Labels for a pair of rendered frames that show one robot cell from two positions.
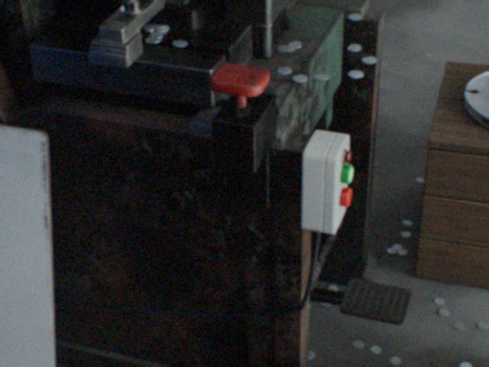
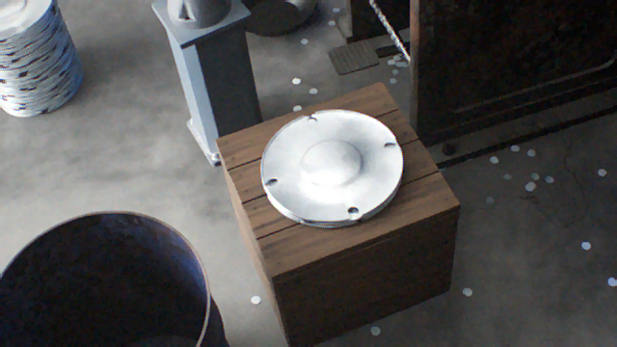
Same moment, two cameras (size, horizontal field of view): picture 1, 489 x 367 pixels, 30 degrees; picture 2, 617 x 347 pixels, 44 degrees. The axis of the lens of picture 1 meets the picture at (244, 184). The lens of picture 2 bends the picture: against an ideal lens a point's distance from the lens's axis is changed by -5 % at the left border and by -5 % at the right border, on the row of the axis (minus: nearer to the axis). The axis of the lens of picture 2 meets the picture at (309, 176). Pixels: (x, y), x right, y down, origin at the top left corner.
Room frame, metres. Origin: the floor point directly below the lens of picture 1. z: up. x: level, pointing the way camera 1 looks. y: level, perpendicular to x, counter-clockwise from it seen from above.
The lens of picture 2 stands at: (2.56, -1.19, 1.64)
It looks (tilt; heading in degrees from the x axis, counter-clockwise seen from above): 52 degrees down; 148
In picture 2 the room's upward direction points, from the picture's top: 8 degrees counter-clockwise
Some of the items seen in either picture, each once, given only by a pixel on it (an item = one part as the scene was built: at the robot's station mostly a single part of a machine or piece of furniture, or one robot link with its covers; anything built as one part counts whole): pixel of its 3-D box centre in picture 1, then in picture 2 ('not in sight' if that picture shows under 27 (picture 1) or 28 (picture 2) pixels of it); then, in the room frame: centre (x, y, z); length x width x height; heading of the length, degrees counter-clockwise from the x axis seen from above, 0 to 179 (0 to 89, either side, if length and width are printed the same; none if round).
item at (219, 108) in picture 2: not in sight; (216, 74); (1.19, -0.58, 0.23); 0.19 x 0.19 x 0.45; 81
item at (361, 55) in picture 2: (257, 284); (433, 40); (1.41, -0.02, 0.14); 0.59 x 0.10 x 0.05; 70
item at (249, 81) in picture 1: (240, 100); not in sight; (1.07, 0.00, 0.72); 0.07 x 0.06 x 0.08; 70
